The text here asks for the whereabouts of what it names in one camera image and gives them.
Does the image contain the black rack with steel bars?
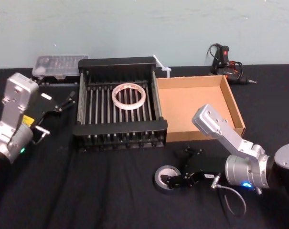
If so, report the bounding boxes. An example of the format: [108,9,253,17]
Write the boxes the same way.
[72,56,169,153]

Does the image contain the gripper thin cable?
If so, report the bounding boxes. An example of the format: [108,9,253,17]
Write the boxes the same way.
[210,174,247,218]
[32,125,51,145]

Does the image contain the silver tape roll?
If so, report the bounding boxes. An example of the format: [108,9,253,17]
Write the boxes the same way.
[154,165,183,195]

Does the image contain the small white three-armed plastic piece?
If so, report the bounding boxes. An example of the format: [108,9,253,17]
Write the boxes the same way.
[152,54,171,78]

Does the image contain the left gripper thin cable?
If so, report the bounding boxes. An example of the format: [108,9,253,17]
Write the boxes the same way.
[32,125,51,145]

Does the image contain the plain pale wall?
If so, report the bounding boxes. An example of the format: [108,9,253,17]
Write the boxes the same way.
[0,0,289,70]

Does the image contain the right gripper thin cable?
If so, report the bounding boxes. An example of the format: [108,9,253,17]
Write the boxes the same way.
[210,174,247,218]

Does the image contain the black corded tool red switch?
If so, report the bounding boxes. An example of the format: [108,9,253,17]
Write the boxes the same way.
[207,43,257,85]

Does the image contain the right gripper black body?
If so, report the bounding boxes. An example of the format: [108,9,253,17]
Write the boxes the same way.
[191,170,228,189]

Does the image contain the shallow brown cardboard tray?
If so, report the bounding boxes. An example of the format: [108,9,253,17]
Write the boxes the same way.
[156,74,246,143]

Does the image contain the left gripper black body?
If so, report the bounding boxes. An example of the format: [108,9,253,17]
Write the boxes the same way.
[22,91,63,134]

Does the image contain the black table cloth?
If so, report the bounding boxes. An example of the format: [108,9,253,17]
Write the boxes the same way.
[0,63,289,229]

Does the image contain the white tape roll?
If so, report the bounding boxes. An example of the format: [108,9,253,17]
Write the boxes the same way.
[111,83,145,111]

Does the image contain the clear plastic case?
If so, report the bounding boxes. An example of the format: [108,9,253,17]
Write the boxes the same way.
[32,54,90,86]

